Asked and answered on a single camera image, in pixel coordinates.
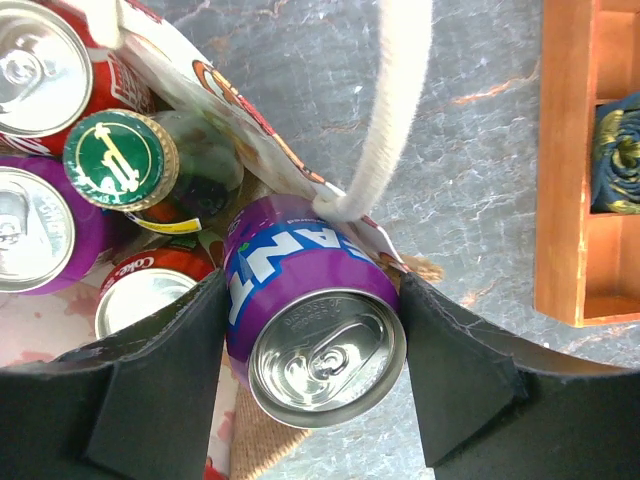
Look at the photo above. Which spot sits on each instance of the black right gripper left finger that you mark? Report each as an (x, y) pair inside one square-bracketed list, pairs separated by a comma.
[(137, 404)]

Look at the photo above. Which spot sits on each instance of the red coke can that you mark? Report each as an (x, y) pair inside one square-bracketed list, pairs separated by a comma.
[(53, 75), (147, 282)]

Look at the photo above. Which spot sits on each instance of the red Coke can back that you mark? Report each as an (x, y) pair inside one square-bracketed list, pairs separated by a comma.
[(53, 75)]

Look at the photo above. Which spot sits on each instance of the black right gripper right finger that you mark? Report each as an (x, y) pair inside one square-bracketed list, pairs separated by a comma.
[(492, 405)]

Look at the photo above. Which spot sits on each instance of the burlap canvas tote bag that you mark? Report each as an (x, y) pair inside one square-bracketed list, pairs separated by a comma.
[(180, 78)]

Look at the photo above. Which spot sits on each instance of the red Coke can front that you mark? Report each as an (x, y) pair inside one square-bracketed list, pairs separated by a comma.
[(147, 282)]

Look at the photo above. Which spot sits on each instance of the orange wooden divided tray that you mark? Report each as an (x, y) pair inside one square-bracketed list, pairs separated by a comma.
[(586, 264)]

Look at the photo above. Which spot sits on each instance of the green glass Perrier bottle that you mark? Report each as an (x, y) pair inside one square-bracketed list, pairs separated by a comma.
[(171, 172)]

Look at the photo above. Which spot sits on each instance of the blue yellow rolled tie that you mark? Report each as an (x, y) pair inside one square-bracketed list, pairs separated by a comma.
[(615, 157)]

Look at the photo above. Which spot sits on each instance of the purple fanta can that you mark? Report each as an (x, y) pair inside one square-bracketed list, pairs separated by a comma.
[(314, 330), (51, 237)]

